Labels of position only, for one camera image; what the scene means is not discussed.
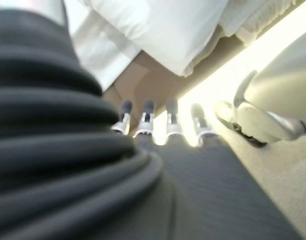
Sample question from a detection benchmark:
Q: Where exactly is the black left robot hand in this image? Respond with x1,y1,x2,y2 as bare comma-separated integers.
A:
0,0,303,240

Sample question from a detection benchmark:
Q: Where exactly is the white duvet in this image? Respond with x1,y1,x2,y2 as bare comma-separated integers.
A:
64,0,230,78

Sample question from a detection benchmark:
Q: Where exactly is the white fitted sheet mattress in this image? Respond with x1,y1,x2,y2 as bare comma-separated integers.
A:
71,9,143,92

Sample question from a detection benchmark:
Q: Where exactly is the silver left robot leg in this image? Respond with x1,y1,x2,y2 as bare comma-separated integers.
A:
234,32,306,126

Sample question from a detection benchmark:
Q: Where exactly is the brown upholstered bed frame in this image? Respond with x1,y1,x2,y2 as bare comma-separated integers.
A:
102,23,246,128

